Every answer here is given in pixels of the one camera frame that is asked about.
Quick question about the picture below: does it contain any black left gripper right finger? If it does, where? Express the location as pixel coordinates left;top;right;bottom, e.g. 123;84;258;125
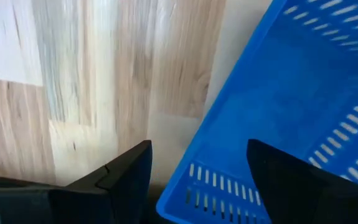
246;138;358;224

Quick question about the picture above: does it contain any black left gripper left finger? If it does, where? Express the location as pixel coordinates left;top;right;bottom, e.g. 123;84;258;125
0;139;153;224

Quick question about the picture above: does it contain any blue slotted plastic basket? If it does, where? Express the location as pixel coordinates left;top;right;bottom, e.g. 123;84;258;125
156;0;358;224

